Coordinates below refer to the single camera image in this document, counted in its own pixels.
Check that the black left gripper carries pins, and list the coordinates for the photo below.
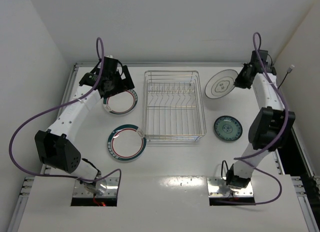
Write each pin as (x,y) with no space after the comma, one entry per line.
(121,84)

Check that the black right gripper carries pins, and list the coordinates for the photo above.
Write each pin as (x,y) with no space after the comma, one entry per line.
(243,79)

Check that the green red rimmed plate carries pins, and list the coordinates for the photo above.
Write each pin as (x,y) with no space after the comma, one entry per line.
(121,103)
(126,143)

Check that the white grey patterned plate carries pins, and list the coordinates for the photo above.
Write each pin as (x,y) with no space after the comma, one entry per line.
(221,84)

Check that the green blue patterned plate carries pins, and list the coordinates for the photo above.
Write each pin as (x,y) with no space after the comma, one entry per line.
(227,128)

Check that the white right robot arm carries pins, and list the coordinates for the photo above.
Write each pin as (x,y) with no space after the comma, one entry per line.
(272,125)

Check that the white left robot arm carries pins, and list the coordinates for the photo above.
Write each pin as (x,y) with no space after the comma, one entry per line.
(55,145)

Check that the metal wire dish rack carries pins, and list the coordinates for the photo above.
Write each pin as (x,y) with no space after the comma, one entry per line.
(173,110)

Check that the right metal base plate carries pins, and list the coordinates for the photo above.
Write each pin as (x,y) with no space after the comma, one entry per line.
(217,188)

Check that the metal base plate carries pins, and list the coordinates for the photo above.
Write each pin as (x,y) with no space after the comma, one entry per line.
(217,188)
(106,188)

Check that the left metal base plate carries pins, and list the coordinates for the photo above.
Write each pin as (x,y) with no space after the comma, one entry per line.
(106,188)

